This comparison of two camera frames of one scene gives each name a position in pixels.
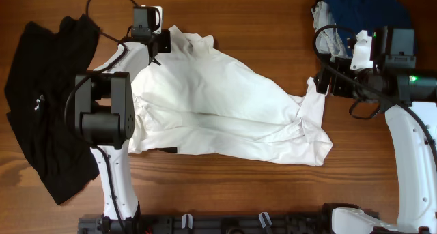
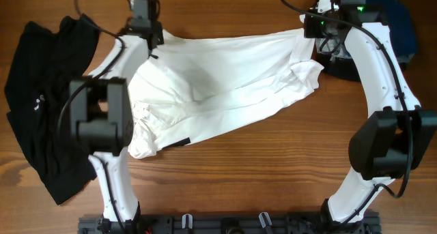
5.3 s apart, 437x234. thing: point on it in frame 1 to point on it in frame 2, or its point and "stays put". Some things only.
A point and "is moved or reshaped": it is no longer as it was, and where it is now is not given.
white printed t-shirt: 197,100 is moved or reshaped
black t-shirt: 41,73 stays put
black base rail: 298,224 stays put
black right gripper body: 328,81 to 313,28
